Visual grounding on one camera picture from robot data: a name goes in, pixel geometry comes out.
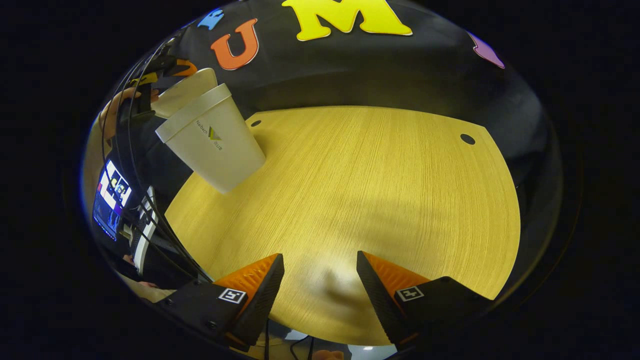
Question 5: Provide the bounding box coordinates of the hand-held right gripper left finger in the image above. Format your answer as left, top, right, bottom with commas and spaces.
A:
159, 253, 285, 352

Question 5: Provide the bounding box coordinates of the white side desk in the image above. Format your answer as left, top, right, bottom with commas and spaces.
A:
131, 186, 160, 275

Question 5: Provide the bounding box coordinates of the computer monitor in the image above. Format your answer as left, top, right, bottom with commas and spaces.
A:
92, 160, 133, 242

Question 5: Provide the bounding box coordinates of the white desktop garbage bin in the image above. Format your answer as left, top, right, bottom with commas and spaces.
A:
152, 67, 267, 195

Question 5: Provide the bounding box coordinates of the black backdrop cloth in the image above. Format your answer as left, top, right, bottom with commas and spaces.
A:
115, 0, 563, 301

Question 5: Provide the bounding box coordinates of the black cable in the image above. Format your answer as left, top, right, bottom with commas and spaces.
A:
101, 37, 213, 283

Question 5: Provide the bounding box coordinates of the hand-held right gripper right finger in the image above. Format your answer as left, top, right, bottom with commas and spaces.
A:
356, 251, 496, 351

